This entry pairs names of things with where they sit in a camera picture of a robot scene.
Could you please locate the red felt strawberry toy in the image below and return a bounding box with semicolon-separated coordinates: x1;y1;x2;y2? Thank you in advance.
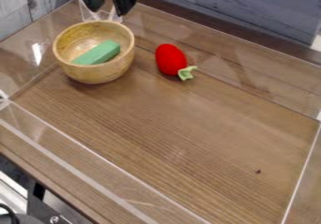
155;44;197;81

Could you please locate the light brown wooden bowl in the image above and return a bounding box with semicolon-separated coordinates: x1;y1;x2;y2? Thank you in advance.
52;21;135;84

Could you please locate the black cable bottom left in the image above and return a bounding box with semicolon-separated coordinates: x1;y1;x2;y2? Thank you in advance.
0;202;23;224

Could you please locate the grey blue sofa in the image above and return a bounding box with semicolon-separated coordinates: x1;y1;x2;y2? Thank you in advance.
165;0;321;45

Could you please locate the black metal table bracket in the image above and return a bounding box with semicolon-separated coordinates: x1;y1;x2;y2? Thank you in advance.
27;182;71;224

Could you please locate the green rectangular block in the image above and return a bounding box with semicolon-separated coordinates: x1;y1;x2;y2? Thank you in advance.
71;40;121;65

